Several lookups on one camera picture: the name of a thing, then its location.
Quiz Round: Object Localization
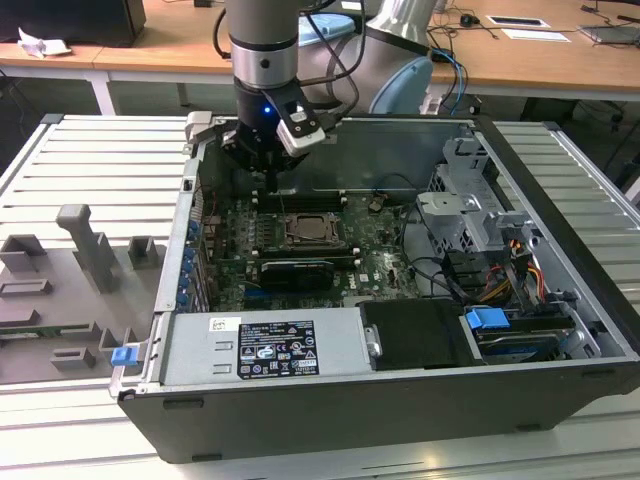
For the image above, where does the grey power supply unit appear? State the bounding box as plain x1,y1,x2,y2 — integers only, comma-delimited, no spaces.
160,305,377,387

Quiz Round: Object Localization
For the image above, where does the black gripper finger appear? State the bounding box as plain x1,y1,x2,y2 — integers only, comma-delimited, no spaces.
221,128,278,196
274,151,312,196

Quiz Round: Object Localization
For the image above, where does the white paper sheet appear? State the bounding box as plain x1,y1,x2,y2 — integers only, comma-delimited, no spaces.
500,27,573,44

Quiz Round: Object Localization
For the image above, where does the blue disk carrier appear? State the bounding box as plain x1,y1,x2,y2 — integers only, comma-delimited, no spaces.
463,306,510,332

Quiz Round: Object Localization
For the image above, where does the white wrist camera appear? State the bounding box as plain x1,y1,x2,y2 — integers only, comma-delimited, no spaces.
275,98,327,157

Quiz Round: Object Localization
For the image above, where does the black CPU socket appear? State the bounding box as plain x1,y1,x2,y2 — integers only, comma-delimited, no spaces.
281,212,349,250

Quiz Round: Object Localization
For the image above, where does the grey metal drive cage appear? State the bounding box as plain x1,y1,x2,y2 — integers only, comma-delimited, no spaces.
413,136,542,257

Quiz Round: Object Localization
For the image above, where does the silver desk cable hatch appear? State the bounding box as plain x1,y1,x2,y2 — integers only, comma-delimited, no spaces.
486,14,547,28

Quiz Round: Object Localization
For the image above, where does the crumpled white paper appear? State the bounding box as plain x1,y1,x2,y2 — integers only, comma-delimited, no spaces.
16,26,72,59

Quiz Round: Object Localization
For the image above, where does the black camera cable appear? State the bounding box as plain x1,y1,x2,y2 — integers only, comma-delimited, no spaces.
213,0,369,132

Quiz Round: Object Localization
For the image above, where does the green motherboard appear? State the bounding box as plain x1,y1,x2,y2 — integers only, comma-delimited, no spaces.
202,192,454,311

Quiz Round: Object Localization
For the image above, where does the white power adapter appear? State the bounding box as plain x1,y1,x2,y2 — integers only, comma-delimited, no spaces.
418,83,445,116

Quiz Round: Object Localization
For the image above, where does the blue cable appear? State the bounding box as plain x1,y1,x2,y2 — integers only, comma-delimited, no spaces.
431,45,469,117

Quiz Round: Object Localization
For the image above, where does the black graphics card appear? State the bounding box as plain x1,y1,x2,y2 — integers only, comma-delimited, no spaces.
258,258,335,293

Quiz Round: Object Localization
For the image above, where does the blue case latch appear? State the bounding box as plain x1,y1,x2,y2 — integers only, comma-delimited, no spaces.
111,346,138,369

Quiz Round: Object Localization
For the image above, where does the black plastic air shroud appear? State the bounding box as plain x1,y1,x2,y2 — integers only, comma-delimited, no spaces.
358,298,485,372

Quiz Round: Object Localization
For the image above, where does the yellow red wire bundle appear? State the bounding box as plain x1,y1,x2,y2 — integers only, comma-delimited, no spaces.
478,238,545,302

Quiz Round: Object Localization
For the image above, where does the grey parts rack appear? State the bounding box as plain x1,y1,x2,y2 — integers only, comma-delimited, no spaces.
0,203,169,387

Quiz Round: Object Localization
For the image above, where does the black open PC case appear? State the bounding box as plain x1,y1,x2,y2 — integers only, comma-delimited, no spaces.
109,110,640,464

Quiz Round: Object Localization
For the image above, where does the black internal cable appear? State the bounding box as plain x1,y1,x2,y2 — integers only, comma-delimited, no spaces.
398,199,469,304

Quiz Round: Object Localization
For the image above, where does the grey flat laptop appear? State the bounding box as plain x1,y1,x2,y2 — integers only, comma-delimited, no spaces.
578,21,640,50

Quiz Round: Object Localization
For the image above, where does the wooden office desk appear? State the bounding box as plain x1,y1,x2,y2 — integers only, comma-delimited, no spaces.
0,0,640,117

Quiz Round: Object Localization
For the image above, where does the grey case release handle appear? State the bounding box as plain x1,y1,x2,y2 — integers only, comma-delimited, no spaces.
183,110,217,145

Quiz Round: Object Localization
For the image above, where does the black computer tower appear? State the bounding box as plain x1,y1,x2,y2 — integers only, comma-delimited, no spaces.
0,0,148,49

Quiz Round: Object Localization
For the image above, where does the green RAM stick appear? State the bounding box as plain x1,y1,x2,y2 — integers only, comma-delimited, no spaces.
0,324,92,340

